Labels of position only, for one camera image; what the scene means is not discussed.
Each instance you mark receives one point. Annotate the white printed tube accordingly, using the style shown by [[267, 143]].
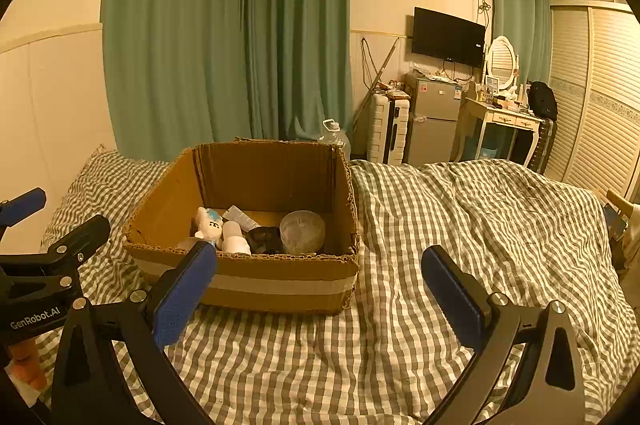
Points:
[[246, 222]]

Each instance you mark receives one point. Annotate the brown cardboard box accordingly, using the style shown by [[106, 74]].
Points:
[[296, 210]]

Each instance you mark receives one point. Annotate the white louvered wardrobe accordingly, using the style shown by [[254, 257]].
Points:
[[594, 75]]

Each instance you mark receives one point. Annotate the black wall television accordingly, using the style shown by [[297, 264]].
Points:
[[448, 37]]

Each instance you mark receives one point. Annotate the green curtain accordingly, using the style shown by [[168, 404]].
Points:
[[179, 73], [527, 24]]

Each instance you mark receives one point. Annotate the clear water jug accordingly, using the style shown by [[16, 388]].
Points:
[[332, 134]]

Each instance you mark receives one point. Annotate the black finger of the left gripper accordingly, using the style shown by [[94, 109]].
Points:
[[80, 243]]

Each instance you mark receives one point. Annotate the white suitcase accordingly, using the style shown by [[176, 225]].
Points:
[[388, 127]]

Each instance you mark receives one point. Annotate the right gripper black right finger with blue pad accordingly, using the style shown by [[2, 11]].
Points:
[[547, 386]]

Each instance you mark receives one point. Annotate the clear round plastic container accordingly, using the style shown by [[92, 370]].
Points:
[[302, 233]]

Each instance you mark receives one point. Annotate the black round cup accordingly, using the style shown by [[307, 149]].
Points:
[[265, 240]]

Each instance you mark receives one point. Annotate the oval white vanity mirror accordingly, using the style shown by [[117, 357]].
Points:
[[501, 65]]

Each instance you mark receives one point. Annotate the green curtain left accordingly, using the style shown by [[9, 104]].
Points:
[[179, 73]]

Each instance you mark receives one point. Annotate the person's left hand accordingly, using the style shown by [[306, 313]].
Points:
[[25, 364]]

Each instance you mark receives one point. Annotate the silver mini fridge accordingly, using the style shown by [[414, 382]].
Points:
[[434, 113]]

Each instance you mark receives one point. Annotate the white plastic bottle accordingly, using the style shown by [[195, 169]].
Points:
[[233, 240]]

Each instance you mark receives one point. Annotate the green curtain right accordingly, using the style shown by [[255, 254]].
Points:
[[527, 24]]

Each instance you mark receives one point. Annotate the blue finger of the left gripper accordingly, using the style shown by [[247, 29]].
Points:
[[21, 207]]

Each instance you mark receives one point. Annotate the white plush toy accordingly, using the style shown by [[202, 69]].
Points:
[[208, 224]]

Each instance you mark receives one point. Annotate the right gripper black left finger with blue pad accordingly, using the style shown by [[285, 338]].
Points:
[[89, 386]]

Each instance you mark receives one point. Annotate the white dressing table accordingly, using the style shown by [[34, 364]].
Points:
[[473, 111]]

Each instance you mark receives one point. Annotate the black backpack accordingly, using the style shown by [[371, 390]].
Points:
[[542, 102]]

